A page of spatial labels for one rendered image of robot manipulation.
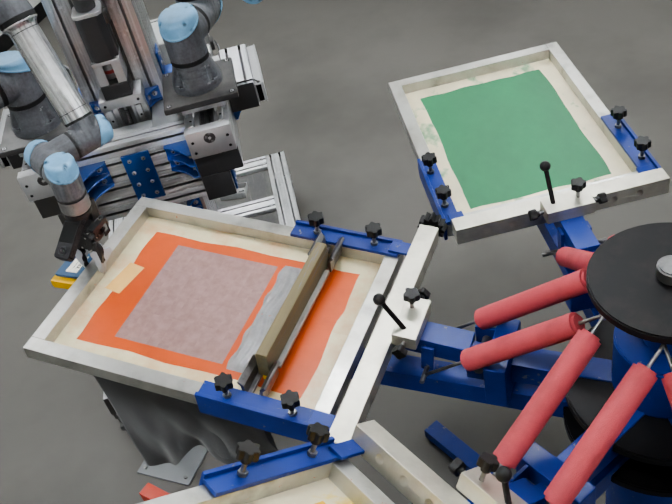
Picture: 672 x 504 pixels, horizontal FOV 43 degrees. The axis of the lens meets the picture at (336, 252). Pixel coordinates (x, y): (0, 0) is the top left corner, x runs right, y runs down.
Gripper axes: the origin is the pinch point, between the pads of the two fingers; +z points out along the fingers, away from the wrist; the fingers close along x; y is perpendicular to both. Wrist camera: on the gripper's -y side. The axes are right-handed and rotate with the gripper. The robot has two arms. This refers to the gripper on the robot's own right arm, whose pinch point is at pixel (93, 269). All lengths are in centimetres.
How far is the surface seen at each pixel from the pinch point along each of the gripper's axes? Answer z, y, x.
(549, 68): 3, 129, -96
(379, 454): -15, -39, -94
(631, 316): -37, -11, -133
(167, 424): 29.5, -21.5, -27.0
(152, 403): 20.1, -22.1, -25.2
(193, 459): 109, 11, 0
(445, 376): 7, -1, -97
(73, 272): 14.4, 8.6, 17.0
